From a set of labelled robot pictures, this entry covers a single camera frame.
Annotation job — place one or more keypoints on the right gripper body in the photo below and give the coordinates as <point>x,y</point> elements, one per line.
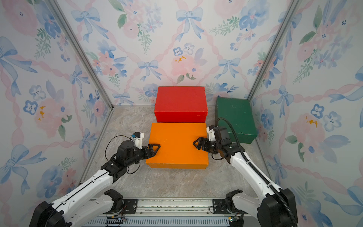
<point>214,146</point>

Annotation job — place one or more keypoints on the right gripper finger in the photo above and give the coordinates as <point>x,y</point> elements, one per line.
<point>204,148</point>
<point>200,142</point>

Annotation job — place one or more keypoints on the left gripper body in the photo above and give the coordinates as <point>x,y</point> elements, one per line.
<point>140,154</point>

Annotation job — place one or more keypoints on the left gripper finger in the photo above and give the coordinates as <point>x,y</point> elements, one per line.
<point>154,148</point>
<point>149,154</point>

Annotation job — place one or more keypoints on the orange shoebox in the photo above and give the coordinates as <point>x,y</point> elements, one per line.
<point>176,146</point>

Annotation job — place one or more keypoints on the green shoebox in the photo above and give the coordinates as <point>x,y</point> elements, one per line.
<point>239,114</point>

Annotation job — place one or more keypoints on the red shoebox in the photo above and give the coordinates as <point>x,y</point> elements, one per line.
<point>181,104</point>

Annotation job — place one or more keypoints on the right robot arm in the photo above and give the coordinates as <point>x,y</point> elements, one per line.
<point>273,206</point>

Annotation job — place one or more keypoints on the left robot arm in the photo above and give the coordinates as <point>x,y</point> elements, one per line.
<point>93,197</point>

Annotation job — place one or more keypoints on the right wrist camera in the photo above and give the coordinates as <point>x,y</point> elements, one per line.
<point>211,133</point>

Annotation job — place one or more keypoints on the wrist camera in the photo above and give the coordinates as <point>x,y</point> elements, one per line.
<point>211,133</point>
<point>137,137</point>

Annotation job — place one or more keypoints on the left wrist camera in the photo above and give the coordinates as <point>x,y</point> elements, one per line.
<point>137,137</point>

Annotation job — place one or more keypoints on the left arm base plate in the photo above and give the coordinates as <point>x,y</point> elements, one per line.
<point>124,206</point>

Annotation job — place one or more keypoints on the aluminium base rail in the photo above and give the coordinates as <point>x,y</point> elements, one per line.
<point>172,211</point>

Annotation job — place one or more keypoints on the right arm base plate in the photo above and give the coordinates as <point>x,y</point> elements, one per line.
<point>219,207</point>

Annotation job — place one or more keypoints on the left corner aluminium post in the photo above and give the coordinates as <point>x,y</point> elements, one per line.
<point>60,17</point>

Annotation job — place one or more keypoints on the corner aluminium post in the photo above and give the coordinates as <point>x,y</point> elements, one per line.
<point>290,13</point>
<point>60,17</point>

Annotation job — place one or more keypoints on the right corner aluminium post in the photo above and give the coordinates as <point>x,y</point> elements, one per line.
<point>290,13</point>

